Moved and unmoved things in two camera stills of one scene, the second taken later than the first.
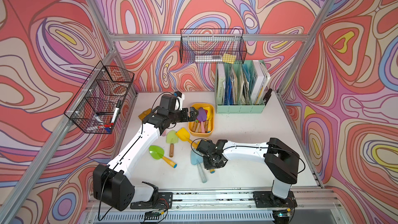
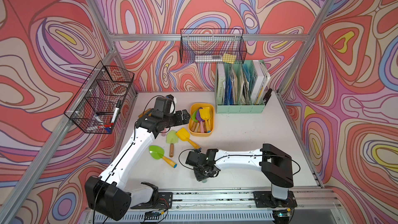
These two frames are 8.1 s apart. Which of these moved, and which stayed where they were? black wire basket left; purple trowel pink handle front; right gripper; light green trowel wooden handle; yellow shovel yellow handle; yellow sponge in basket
Moved: right gripper; yellow shovel yellow handle
Stayed: purple trowel pink handle front; light green trowel wooden handle; yellow sponge in basket; black wire basket left
